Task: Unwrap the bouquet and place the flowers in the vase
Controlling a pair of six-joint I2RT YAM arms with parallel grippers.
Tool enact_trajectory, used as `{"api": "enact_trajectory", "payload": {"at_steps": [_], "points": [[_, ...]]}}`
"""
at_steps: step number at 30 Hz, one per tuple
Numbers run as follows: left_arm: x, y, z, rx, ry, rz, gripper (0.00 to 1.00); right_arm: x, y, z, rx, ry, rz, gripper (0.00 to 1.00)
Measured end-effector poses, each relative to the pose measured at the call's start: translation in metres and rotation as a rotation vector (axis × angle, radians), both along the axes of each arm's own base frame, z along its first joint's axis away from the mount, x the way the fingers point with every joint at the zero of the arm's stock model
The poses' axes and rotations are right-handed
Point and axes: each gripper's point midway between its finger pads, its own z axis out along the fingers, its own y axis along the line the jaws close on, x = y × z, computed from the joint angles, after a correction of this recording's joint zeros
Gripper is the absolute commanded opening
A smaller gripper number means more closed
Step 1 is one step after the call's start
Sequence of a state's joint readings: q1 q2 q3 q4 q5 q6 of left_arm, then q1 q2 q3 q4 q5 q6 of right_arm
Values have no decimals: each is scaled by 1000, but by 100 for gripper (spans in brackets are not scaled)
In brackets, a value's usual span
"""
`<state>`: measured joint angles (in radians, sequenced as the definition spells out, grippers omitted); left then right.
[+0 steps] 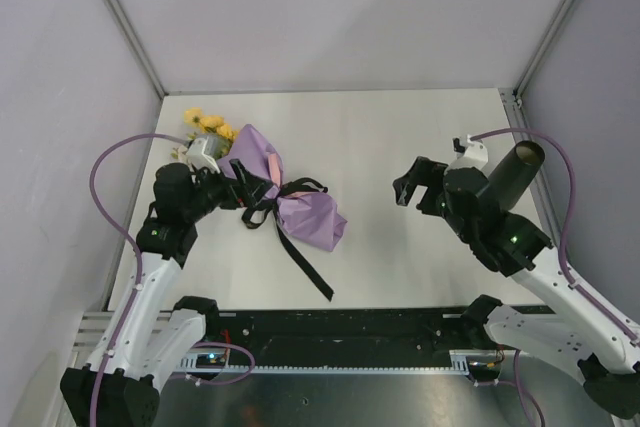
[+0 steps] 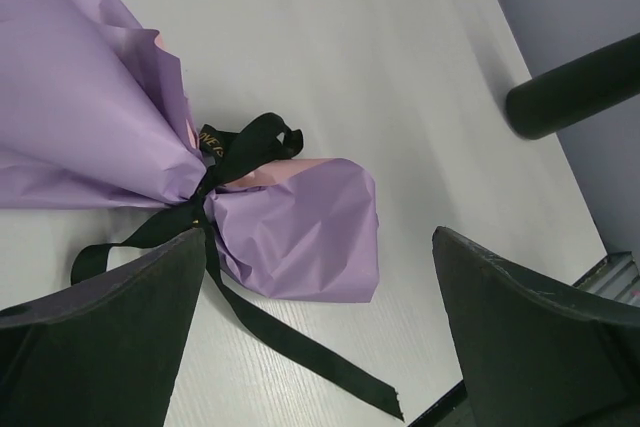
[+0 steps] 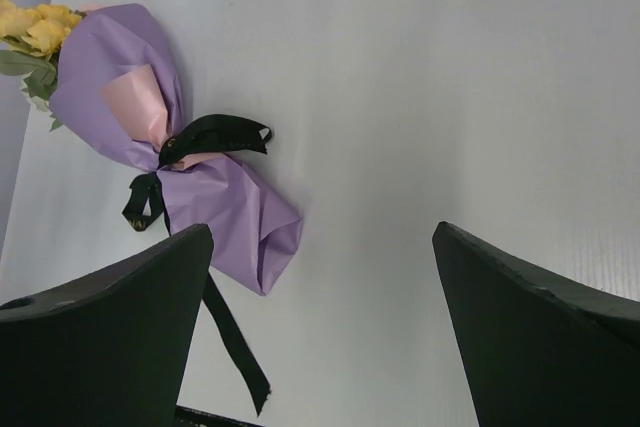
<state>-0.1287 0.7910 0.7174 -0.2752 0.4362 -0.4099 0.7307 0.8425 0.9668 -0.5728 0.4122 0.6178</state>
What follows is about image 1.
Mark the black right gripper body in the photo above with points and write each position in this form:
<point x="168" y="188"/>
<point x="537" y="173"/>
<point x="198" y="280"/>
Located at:
<point x="431" y="203"/>

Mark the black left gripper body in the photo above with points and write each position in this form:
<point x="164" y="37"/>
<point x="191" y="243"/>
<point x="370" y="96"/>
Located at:
<point x="214" y="190"/>

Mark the black gold-lettered ribbon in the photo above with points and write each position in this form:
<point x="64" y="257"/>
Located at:
<point x="254" y="217"/>

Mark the yellow flower bunch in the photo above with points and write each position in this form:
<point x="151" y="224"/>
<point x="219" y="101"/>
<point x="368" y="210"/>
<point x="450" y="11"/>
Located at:
<point x="213" y="127"/>

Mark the purple wrapping paper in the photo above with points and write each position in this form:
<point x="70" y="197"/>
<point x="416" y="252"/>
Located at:
<point x="312" y="218"/>

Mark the pink wrapping paper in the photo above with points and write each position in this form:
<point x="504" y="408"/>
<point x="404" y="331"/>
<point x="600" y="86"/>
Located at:
<point x="296" y="188"/>

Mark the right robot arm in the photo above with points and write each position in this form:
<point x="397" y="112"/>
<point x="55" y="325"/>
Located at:
<point x="600" y="347"/>

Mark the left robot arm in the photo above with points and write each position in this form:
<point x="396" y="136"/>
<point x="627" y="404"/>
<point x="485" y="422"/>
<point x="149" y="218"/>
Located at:
<point x="121" y="382"/>

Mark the dark cylindrical vase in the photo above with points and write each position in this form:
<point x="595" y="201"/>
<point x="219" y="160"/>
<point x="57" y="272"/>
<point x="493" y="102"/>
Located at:
<point x="515" y="172"/>

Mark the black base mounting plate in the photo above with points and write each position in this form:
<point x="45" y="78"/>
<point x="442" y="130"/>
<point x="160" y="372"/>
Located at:
<point x="358" y="338"/>

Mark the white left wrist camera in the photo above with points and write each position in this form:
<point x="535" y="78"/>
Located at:
<point x="200" y="153"/>

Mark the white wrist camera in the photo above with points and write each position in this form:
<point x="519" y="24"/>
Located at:
<point x="469" y="154"/>
<point x="200" y="153"/>

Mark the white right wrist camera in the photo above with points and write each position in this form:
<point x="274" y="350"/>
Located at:
<point x="469" y="154"/>

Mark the grey slotted cable duct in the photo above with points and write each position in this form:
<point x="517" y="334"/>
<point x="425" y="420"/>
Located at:
<point x="456" y="364"/>

